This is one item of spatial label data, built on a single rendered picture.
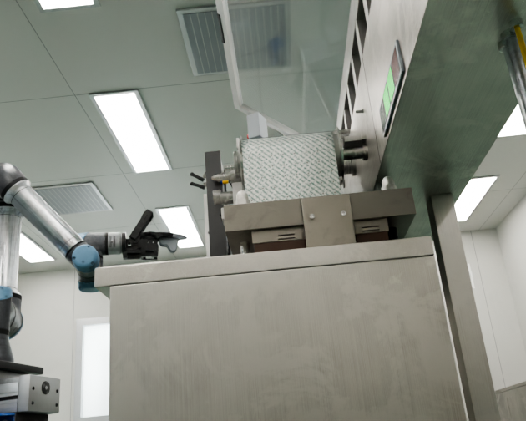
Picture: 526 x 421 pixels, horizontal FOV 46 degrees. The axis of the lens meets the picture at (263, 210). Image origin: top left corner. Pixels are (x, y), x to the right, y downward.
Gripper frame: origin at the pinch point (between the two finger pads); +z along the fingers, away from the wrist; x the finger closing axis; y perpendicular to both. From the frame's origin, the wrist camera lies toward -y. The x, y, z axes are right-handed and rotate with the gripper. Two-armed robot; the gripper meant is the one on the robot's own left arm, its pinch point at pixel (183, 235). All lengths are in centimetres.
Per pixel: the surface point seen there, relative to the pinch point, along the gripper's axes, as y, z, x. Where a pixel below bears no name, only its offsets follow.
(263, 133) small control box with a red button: -39, 31, -6
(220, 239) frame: 6.2, 9.8, 23.3
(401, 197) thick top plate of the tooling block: 11, 41, 86
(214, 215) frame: -1.4, 8.5, 22.0
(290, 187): 1, 23, 60
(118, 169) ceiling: -118, -35, -289
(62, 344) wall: 8, -110, -544
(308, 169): -3, 28, 61
